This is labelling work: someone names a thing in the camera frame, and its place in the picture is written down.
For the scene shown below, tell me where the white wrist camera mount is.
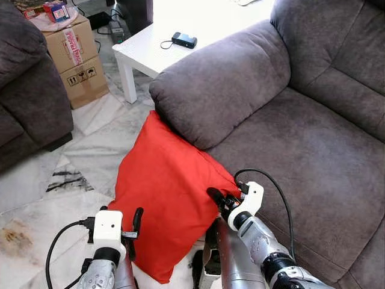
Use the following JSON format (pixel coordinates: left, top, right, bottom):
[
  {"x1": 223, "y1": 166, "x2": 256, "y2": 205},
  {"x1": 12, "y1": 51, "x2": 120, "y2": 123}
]
[
  {"x1": 227, "y1": 181, "x2": 265, "y2": 225},
  {"x1": 93, "y1": 210, "x2": 125, "y2": 249}
]

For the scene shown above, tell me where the clear pinkish plastic bag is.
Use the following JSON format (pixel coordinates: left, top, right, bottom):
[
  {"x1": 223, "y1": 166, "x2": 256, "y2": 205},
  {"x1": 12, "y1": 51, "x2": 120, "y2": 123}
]
[{"x1": 29, "y1": 7, "x2": 79, "y2": 32}]

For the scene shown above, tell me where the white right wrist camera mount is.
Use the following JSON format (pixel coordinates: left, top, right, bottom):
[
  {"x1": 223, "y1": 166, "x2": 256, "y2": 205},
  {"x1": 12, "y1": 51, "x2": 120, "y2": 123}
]
[{"x1": 227, "y1": 181, "x2": 265, "y2": 225}]

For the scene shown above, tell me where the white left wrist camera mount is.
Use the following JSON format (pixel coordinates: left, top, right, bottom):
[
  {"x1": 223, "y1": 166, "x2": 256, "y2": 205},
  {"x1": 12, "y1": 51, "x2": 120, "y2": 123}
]
[{"x1": 93, "y1": 210, "x2": 125, "y2": 249}]

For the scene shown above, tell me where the small red blue box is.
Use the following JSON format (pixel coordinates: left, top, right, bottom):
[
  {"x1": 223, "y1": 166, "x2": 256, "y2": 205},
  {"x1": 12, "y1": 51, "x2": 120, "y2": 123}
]
[{"x1": 43, "y1": 1, "x2": 70, "y2": 23}]

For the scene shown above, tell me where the cardboard box with black symbols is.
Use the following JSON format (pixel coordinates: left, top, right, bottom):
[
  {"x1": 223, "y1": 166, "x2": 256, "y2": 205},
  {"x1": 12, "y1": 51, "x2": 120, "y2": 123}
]
[{"x1": 60, "y1": 55, "x2": 110, "y2": 110}]

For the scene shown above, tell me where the cardboard box with red tape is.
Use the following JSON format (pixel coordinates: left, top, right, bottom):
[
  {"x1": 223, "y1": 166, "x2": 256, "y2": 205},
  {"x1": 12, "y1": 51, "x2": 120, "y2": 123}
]
[{"x1": 43, "y1": 13, "x2": 98, "y2": 74}]

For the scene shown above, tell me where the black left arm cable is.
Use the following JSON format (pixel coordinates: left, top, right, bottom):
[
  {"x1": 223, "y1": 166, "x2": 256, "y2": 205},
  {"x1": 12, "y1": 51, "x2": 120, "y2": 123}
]
[{"x1": 46, "y1": 218, "x2": 97, "y2": 289}]

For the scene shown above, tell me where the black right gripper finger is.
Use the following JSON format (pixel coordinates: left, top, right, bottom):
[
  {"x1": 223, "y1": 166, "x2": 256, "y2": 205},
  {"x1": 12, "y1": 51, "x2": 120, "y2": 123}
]
[{"x1": 207, "y1": 187, "x2": 230, "y2": 209}]

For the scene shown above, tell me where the grey fabric armchair sofa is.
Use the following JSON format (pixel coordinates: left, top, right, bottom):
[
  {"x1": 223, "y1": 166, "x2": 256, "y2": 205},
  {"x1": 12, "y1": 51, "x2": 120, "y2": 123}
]
[{"x1": 0, "y1": 0, "x2": 74, "y2": 172}]

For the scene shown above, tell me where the dark upright box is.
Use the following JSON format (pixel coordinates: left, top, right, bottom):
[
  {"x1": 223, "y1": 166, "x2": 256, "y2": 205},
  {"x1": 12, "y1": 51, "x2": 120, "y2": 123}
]
[{"x1": 114, "y1": 0, "x2": 154, "y2": 35}]

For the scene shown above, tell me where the small black device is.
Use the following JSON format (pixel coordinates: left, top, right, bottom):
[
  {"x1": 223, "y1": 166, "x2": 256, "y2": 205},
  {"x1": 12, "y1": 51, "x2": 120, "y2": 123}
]
[{"x1": 172, "y1": 32, "x2": 198, "y2": 49}]

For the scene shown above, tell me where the white side table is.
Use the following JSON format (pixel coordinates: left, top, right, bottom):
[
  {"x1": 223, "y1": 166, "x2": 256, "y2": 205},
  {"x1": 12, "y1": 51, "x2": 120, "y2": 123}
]
[{"x1": 112, "y1": 0, "x2": 277, "y2": 104}]

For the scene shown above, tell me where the red square pillow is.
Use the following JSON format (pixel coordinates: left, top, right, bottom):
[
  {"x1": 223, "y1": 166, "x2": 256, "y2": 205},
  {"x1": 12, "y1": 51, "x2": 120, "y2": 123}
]
[{"x1": 108, "y1": 110, "x2": 241, "y2": 284}]

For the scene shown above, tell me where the grey fabric two-seat sofa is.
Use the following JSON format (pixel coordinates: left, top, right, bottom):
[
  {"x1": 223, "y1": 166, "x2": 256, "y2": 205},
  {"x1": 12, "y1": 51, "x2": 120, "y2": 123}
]
[{"x1": 149, "y1": 0, "x2": 385, "y2": 289}]

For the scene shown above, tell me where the small yellow red packet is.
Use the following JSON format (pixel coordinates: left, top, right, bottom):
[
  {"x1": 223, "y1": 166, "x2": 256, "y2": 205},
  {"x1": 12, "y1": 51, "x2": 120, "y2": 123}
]
[{"x1": 12, "y1": 0, "x2": 46, "y2": 17}]

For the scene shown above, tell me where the black power adapter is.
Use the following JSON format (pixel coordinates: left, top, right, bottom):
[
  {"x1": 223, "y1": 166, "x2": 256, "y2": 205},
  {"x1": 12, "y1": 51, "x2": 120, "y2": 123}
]
[{"x1": 87, "y1": 12, "x2": 112, "y2": 31}]

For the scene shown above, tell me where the grey power strip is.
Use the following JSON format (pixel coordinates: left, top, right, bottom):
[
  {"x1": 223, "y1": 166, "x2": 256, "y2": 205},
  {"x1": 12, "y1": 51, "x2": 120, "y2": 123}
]
[{"x1": 108, "y1": 20, "x2": 126, "y2": 44}]

